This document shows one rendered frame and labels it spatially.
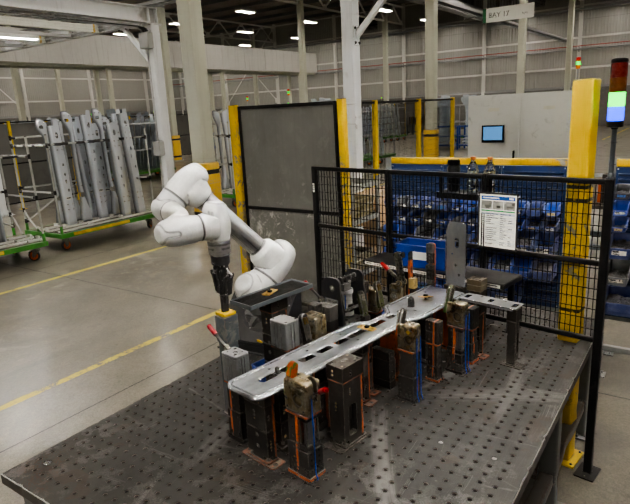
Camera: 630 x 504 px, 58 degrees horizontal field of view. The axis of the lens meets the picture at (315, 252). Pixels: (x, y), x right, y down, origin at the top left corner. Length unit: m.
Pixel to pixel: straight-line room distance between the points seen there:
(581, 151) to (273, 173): 2.96
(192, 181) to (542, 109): 6.98
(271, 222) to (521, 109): 4.97
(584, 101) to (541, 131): 6.09
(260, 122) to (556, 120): 5.03
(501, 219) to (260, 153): 2.73
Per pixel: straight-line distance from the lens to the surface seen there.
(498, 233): 3.17
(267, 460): 2.16
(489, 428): 2.38
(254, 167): 5.33
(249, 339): 3.00
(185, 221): 2.13
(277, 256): 2.87
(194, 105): 10.14
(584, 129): 2.99
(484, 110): 9.28
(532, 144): 9.10
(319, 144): 4.84
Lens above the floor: 1.93
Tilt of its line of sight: 14 degrees down
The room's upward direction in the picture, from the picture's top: 3 degrees counter-clockwise
